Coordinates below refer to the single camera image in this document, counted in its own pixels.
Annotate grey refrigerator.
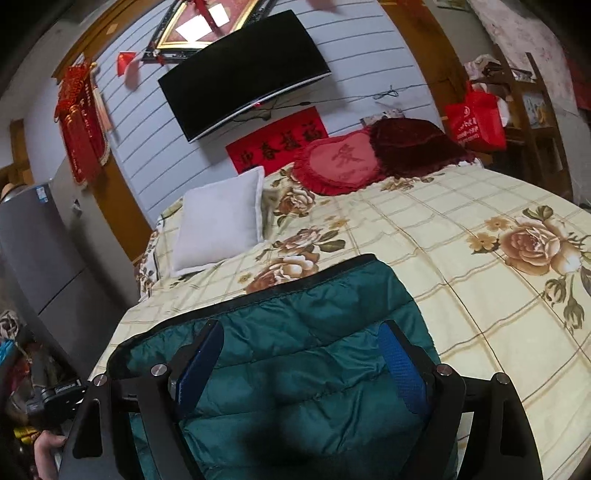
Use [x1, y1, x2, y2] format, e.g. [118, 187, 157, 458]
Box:
[1, 184, 122, 378]

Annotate pink floral mattress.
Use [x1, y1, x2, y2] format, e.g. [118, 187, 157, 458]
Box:
[469, 0, 578, 116]

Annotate dark green puffer jacket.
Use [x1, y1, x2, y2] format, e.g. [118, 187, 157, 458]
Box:
[107, 254, 436, 479]

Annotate red heart-shaped cushion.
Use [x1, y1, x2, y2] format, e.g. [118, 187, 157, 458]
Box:
[293, 129, 386, 196]

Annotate dark red velvet cushion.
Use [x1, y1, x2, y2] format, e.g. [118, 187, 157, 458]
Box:
[369, 118, 476, 178]

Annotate gold framed picture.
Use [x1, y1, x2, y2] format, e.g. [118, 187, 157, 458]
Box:
[141, 0, 276, 65]

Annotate small red wall paper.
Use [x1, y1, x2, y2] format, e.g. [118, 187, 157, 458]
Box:
[116, 51, 137, 77]

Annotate red shopping bag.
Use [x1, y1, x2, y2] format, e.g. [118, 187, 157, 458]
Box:
[445, 82, 507, 153]

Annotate wooden shelf rack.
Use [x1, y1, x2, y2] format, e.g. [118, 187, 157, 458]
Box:
[482, 45, 573, 201]

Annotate red chinese knot decoration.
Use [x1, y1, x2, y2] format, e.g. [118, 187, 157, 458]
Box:
[54, 61, 112, 185]

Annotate red banner with characters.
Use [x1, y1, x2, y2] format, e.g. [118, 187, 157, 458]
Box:
[225, 107, 328, 176]

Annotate black curved television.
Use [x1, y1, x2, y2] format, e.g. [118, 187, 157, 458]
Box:
[158, 10, 331, 142]

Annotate person's left hand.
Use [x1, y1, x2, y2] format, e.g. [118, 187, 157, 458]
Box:
[34, 430, 67, 480]

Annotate cream floral plaid bedspread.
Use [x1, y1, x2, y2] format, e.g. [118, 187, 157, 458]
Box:
[108, 165, 590, 479]

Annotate white square pillow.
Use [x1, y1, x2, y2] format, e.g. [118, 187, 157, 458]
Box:
[171, 166, 264, 277]

